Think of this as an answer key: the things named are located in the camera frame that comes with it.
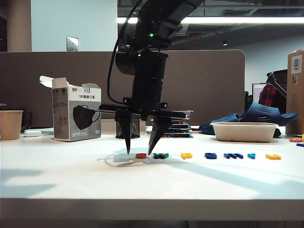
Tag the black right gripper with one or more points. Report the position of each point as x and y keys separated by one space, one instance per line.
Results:
x=147 y=95

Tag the red letter c magnet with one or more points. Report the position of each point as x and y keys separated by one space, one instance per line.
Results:
x=138 y=156

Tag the yellow letter p magnet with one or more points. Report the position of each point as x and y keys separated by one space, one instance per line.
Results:
x=184 y=156

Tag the yellow letter u magnet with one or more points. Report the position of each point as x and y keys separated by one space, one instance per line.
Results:
x=270 y=156

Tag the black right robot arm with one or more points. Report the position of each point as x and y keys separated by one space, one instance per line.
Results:
x=152 y=64

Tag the green letter w magnet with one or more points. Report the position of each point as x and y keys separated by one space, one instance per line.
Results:
x=158 y=156

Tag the flat pack of letter magnets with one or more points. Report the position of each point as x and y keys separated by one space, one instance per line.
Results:
x=180 y=130
x=178 y=135
x=180 y=123

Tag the dark blue letter e magnet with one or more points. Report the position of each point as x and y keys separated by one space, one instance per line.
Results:
x=208 y=156

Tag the dark blue letter m magnet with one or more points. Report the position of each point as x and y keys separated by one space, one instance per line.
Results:
x=227 y=156

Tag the light blue letter r magnet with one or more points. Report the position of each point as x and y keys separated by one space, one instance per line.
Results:
x=250 y=156

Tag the brown paper cup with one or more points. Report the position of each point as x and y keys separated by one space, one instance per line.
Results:
x=10 y=126

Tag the small orange letter magnet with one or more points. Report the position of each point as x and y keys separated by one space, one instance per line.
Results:
x=295 y=140

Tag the small blue letter magnet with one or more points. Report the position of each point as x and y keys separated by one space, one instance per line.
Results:
x=301 y=145

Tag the black mesh pen holder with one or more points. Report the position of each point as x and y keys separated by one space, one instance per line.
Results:
x=136 y=130

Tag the grey face mask box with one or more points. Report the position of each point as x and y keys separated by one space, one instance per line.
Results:
x=80 y=118

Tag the brown desk partition panel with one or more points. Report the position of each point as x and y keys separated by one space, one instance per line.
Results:
x=209 y=83

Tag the navy blue foam slipper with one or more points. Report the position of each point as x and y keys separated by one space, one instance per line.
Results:
x=223 y=119
x=259 y=111

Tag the beige pulp food tray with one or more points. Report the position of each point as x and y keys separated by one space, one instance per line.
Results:
x=242 y=134

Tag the white earbuds case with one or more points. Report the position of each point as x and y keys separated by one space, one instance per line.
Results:
x=32 y=133

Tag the computer monitor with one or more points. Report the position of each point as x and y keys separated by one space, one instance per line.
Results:
x=257 y=91

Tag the person in red plaid shirt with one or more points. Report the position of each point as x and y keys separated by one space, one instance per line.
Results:
x=269 y=97

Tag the white ceiling light strip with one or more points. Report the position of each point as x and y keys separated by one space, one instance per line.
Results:
x=237 y=20

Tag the brown cardboard box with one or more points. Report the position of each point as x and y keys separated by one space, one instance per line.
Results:
x=295 y=107

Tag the metal wall switch plate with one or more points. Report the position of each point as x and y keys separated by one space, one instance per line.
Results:
x=72 y=44

